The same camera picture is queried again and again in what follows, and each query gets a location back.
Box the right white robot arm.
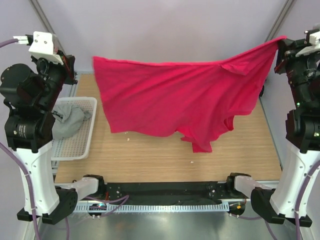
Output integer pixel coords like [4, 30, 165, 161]
[225, 32, 320, 228]

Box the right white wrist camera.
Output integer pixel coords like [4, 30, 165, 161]
[295, 23, 320, 57]

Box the right aluminium frame post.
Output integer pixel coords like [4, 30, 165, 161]
[265, 0, 297, 42]

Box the red t shirt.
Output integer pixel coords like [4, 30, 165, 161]
[92, 36, 284, 153]

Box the left aluminium frame post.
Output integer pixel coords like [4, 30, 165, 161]
[28, 0, 58, 36]

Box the white slotted cable duct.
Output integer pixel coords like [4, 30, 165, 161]
[74, 202, 230, 214]

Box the folded black t shirt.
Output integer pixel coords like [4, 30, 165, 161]
[259, 79, 267, 98]

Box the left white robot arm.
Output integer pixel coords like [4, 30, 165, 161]
[0, 51, 106, 225]

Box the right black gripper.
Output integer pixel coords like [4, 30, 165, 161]
[273, 36, 320, 106]

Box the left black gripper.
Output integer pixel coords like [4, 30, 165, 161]
[32, 49, 79, 112]

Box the white perforated plastic basket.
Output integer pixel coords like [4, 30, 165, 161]
[51, 96, 98, 161]

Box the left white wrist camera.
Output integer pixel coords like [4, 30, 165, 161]
[13, 31, 64, 65]

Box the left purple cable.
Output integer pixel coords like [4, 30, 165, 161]
[0, 38, 130, 240]

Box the grey t shirt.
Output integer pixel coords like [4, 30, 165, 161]
[52, 104, 92, 140]

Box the aluminium frame post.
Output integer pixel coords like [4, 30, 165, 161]
[28, 0, 58, 36]
[265, 0, 297, 42]

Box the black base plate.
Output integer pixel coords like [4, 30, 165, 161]
[90, 181, 246, 206]

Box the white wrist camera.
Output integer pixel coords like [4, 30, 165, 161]
[295, 23, 320, 57]
[13, 31, 64, 65]

